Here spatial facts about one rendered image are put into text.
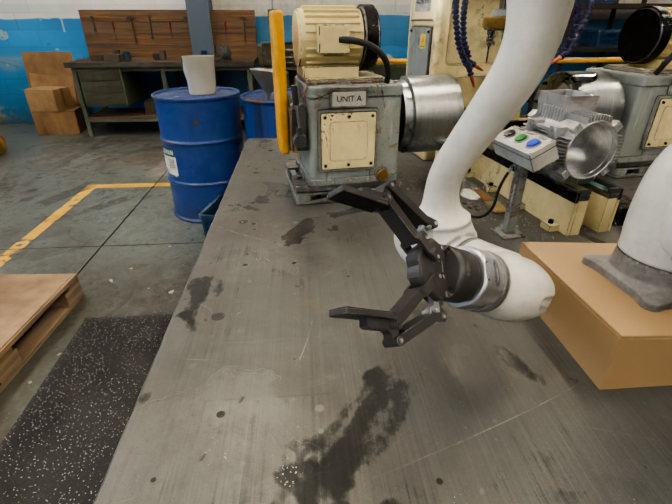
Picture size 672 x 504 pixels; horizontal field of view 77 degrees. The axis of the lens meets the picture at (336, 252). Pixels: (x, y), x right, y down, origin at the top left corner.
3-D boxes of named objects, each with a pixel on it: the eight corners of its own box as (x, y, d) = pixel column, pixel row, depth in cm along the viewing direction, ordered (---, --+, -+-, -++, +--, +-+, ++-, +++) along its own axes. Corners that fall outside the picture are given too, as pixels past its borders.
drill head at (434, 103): (346, 145, 159) (347, 72, 147) (438, 139, 166) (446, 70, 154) (365, 164, 137) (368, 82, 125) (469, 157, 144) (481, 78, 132)
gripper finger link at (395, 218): (438, 263, 54) (442, 257, 55) (388, 193, 51) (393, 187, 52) (414, 270, 57) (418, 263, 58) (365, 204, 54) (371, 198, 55)
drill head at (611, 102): (507, 135, 171) (519, 68, 159) (594, 130, 179) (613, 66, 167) (546, 152, 150) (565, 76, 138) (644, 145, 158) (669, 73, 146)
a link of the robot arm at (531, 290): (494, 332, 60) (430, 290, 70) (548, 337, 69) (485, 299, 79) (529, 262, 57) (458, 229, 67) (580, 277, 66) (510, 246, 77)
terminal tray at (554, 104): (533, 115, 128) (539, 90, 125) (564, 113, 130) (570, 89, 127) (560, 123, 118) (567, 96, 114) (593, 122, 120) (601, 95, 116)
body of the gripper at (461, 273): (477, 240, 57) (432, 225, 52) (485, 302, 55) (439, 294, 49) (433, 253, 63) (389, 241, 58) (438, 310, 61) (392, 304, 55)
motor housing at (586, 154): (511, 165, 135) (523, 103, 126) (563, 162, 138) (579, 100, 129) (552, 187, 118) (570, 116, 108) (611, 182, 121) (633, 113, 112)
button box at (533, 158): (495, 154, 116) (489, 137, 114) (518, 140, 116) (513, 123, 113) (533, 173, 102) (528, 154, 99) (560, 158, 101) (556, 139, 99)
